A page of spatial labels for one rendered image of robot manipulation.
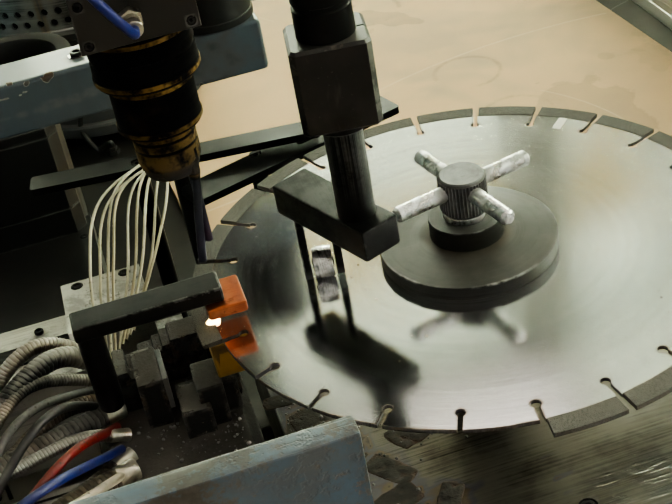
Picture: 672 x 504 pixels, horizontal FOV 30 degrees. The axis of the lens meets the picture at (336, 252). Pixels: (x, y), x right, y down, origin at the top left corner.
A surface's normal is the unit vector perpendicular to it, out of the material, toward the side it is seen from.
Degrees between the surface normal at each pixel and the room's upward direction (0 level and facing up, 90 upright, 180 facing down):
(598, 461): 0
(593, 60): 0
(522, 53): 0
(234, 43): 90
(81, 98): 90
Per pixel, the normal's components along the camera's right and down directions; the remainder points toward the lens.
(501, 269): -0.12, -0.77
